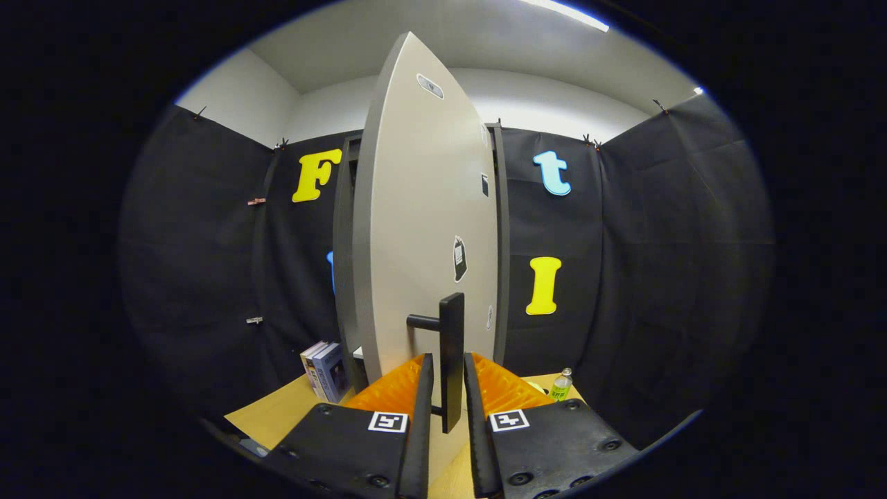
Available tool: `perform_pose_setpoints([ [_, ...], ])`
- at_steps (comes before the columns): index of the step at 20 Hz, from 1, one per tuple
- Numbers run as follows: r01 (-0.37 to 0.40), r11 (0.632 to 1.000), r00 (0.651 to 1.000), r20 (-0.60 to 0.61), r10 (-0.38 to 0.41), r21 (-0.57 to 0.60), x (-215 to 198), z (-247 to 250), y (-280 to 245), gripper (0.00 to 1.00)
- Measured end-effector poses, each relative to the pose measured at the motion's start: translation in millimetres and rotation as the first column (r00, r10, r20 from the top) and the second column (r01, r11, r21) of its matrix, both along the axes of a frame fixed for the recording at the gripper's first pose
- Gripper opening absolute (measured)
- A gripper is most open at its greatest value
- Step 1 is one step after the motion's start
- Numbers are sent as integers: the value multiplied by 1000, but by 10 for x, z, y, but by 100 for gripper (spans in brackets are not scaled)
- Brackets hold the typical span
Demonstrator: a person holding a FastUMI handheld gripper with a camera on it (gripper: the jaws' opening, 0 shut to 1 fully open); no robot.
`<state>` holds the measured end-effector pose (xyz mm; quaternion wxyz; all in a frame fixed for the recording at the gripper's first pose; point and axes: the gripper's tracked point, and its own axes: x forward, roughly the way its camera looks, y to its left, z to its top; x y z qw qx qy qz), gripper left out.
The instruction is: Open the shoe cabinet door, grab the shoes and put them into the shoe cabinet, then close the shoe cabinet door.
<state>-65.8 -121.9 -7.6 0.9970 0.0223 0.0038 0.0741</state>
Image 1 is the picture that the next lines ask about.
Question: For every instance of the black backdrop cloth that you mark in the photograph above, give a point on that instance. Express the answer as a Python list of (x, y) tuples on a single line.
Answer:
[(658, 277)]

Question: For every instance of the grey shoe cabinet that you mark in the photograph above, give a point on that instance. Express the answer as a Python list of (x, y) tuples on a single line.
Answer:
[(344, 277)]

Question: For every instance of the small green-label bottle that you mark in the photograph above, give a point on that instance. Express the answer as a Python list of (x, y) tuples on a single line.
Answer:
[(561, 388)]

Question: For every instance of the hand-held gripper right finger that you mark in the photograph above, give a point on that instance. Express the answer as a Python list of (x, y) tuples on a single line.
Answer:
[(478, 443)]

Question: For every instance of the long ceiling light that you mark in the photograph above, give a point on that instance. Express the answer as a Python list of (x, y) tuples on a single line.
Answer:
[(565, 14)]

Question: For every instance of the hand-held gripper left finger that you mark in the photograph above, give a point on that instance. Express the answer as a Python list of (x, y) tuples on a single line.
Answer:
[(418, 450)]

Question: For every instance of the blue book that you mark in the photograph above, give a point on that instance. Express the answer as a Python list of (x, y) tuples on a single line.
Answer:
[(332, 374)]

